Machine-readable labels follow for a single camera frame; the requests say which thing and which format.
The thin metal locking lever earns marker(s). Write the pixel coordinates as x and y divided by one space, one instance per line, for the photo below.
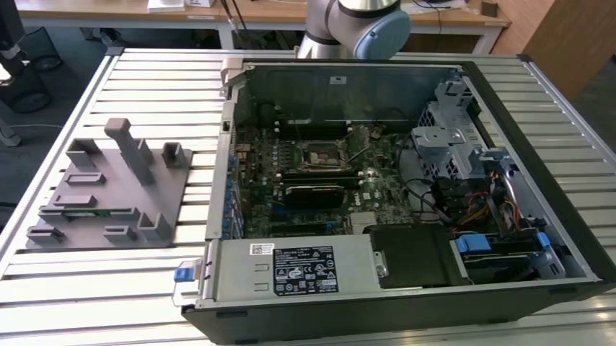
322 167
298 132

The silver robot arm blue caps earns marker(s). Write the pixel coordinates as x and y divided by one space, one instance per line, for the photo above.
332 18

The CPU socket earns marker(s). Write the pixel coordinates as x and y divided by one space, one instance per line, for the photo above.
320 155

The RAM slot white clips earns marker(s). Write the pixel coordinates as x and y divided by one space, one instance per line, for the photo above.
320 178
320 185
313 123
313 130

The black graphics card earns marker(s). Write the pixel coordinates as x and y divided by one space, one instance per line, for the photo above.
313 198

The black expansion slot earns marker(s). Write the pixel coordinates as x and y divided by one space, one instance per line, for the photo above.
304 229

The green motherboard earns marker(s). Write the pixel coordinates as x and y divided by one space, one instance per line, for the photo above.
385 187

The silver finned heatsink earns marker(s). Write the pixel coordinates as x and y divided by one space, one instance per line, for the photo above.
364 220

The round coin battery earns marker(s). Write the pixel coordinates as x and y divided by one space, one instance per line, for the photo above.
378 130

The silver drive cage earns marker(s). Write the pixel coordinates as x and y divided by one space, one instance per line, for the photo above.
433 140

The silver power supply with label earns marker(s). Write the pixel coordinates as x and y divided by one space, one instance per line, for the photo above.
235 266

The black plastic shroud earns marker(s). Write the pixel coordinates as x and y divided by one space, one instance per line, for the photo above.
413 252

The beige case latch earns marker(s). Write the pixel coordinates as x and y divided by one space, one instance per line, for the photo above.
231 66

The blue case latch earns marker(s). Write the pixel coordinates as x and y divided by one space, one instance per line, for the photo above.
183 274

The blue disk carrier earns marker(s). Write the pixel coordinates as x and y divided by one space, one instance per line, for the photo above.
472 243

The grey plastic parts rack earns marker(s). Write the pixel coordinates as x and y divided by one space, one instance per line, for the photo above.
121 202

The black open PC case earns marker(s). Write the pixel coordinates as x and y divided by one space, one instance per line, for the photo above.
385 324

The green RAM stick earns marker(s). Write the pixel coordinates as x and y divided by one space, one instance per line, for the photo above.
84 214

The blue plastic tab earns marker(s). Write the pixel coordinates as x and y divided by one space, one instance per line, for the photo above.
541 240

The small white box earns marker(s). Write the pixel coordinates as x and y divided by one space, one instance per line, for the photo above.
199 3

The small black block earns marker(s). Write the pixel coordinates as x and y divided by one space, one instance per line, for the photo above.
489 9

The black mesh wastebasket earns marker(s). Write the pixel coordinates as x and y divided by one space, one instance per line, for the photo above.
31 90
46 47

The white desk leg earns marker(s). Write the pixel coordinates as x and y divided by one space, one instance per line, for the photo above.
10 133

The wooden cabinet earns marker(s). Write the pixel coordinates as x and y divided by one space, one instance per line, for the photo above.
568 43

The person in dark clothes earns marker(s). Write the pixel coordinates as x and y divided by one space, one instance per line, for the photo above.
10 21

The wooden desk white frame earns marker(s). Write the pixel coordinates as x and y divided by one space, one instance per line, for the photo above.
96 11

